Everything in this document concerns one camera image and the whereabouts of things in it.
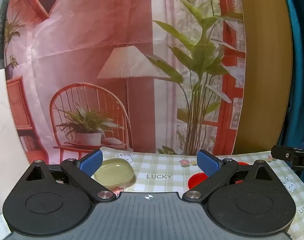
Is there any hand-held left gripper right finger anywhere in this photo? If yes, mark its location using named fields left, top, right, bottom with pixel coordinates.
left=182, top=149, right=274, bottom=203

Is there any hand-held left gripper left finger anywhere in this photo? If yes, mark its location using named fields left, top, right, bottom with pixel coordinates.
left=24, top=149, right=116, bottom=203

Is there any yellow-green plastic dish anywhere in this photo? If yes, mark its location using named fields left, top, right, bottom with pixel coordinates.
left=92, top=158, right=135, bottom=188

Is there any green checked tablecloth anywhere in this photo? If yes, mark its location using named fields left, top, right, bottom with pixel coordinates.
left=0, top=146, right=304, bottom=240

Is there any tan wooden panel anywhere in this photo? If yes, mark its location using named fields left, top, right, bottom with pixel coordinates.
left=231, top=0, right=293, bottom=155

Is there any teal curtain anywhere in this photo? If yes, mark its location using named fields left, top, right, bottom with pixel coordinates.
left=279, top=0, right=304, bottom=152

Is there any printed backdrop cloth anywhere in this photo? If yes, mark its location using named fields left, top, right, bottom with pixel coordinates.
left=3, top=0, right=247, bottom=164

